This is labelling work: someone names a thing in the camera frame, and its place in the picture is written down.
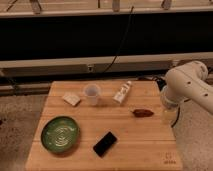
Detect black rectangular eraser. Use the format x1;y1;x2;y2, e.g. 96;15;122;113
93;132;117;157

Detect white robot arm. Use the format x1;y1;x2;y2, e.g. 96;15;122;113
160;61;213;127

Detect translucent plastic cup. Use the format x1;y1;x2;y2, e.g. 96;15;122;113
83;84;101;106

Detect white plastic bottle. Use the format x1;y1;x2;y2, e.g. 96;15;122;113
113;81;132;104

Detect wooden table board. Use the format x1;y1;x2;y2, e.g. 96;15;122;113
25;80;182;171

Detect brown chili pepper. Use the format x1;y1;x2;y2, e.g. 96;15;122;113
132;109;154;117

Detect green ribbed bowl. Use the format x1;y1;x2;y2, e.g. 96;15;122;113
41;116;80;154

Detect black hanging cable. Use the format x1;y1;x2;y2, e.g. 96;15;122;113
101;5;135;74

